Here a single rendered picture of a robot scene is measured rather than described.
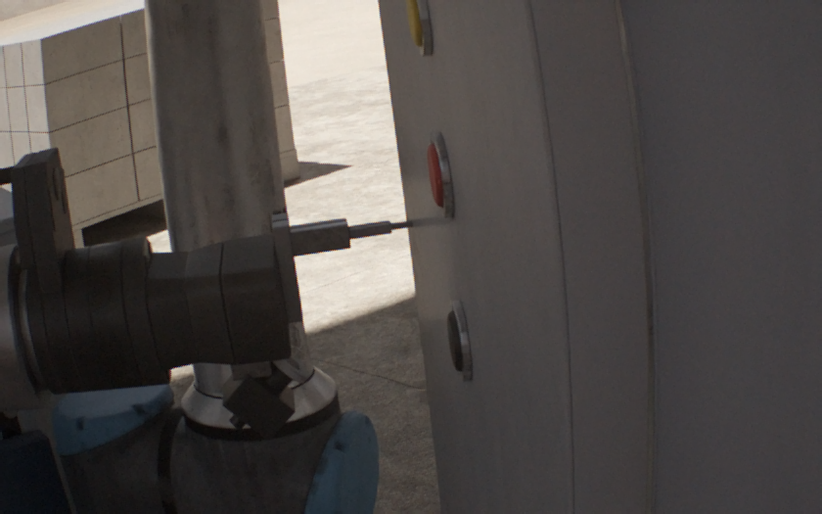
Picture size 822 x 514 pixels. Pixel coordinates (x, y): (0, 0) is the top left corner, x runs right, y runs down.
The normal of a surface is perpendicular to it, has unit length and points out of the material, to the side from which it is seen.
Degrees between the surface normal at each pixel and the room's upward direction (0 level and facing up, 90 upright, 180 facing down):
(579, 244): 90
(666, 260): 90
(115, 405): 5
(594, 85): 90
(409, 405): 0
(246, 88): 90
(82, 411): 5
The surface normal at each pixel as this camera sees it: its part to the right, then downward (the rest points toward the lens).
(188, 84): -0.18, 0.28
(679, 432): -0.78, 0.26
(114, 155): 0.69, 0.11
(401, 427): -0.12, -0.95
